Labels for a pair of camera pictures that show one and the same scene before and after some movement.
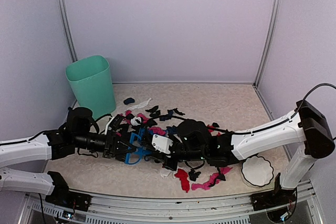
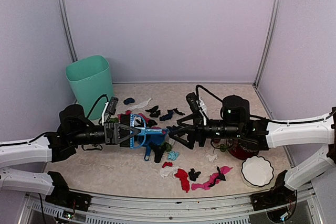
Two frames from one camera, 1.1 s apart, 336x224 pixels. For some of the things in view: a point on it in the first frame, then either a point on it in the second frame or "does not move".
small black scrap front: x=193 y=175 does not move
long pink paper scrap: x=212 y=181 does not move
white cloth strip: x=140 y=105 does not move
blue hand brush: x=134 y=155 to x=145 y=130
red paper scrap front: x=182 y=176 does not move
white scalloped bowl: x=256 y=172 does not move
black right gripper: x=168 y=165 to x=198 y=126
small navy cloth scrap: x=128 y=100 does not move
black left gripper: x=115 y=138 to x=112 y=138
